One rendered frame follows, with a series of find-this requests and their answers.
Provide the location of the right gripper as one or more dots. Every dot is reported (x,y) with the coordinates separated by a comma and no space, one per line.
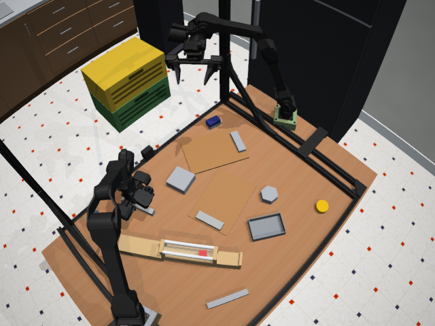
(126,207)

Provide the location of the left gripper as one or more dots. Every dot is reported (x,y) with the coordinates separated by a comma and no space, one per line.
(194,59)

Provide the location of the grey square stick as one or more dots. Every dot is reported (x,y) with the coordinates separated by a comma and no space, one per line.
(227,299)
(149,211)

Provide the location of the yellow cylinder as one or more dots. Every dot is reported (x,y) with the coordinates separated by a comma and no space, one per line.
(321,207)

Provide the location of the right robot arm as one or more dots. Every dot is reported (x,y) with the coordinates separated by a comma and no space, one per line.
(104,230)

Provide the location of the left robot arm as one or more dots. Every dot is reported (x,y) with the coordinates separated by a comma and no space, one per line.
(206,24)

